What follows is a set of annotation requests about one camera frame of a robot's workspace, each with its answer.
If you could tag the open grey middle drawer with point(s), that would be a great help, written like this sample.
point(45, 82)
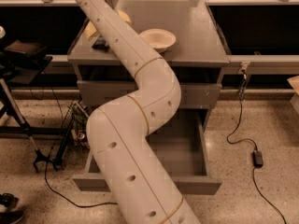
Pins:
point(181, 149)

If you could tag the black device on stand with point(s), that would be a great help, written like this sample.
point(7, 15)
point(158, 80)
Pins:
point(21, 62)

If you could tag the black tripod stand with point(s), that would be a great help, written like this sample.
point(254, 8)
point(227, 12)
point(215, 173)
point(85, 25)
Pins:
point(11, 107)

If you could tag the foam gripper body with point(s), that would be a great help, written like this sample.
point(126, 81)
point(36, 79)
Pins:
point(91, 29)

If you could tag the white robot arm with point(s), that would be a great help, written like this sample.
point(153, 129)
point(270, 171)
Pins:
point(117, 130)

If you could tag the black power adapter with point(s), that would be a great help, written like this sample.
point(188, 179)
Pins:
point(257, 158)

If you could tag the grey metal drawer cabinet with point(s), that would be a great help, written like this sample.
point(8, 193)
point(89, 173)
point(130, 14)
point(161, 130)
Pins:
point(197, 56)

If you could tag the wire basket with items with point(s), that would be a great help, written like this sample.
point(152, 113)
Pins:
point(74, 124)

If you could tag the closed grey top drawer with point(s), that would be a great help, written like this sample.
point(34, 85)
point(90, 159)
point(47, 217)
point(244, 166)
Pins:
point(193, 96)

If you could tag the dark shoe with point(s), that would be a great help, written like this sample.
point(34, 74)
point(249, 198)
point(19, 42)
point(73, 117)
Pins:
point(9, 216)

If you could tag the white paper bowl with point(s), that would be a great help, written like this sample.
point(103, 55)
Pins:
point(159, 39)

